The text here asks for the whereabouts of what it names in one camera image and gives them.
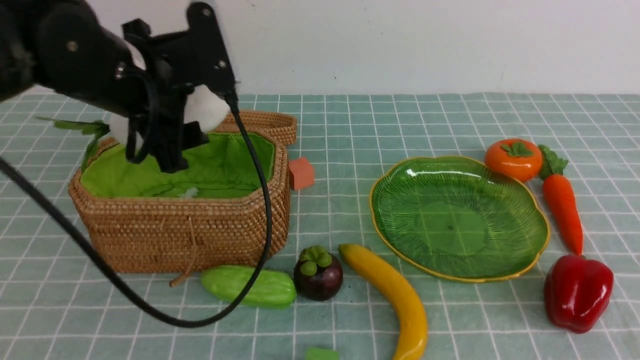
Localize woven wicker basket lid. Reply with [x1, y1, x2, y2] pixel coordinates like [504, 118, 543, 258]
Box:
[239, 110, 298, 146]

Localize orange carrot with green top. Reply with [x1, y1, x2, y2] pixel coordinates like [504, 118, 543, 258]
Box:
[537, 144, 584, 256]

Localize orange-red foam cube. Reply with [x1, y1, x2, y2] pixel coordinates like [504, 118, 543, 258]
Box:
[288, 156, 315, 191]

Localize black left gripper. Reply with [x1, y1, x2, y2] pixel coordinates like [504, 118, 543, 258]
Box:
[118, 42, 210, 174]

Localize green foam cube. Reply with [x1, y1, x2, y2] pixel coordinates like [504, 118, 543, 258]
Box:
[304, 346, 339, 360]

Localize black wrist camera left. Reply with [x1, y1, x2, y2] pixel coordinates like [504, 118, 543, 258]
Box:
[121, 1, 238, 99]

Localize woven wicker basket green lining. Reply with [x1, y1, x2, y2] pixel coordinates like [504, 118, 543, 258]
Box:
[68, 126, 266, 273]

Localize yellow banana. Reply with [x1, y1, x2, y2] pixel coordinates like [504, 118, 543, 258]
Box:
[338, 243, 429, 360]

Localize green leaf-shaped glass plate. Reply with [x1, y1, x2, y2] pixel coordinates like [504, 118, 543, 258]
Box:
[368, 155, 551, 283]

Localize green cucumber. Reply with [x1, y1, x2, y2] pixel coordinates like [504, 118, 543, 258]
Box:
[199, 265, 297, 309]

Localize red bell pepper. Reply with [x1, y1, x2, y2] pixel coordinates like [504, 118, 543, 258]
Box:
[543, 254, 614, 334]

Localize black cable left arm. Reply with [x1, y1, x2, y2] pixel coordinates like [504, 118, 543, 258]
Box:
[0, 92, 273, 329]

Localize orange persimmon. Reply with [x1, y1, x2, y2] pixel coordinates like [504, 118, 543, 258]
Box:
[484, 137, 543, 183]

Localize dark purple mangosteen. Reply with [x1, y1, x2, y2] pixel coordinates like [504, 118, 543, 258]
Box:
[294, 244, 343, 302]

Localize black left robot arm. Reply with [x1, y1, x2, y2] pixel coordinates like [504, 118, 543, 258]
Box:
[0, 0, 189, 174]

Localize white radish with green leaves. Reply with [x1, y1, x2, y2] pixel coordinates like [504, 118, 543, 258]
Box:
[36, 85, 230, 171]

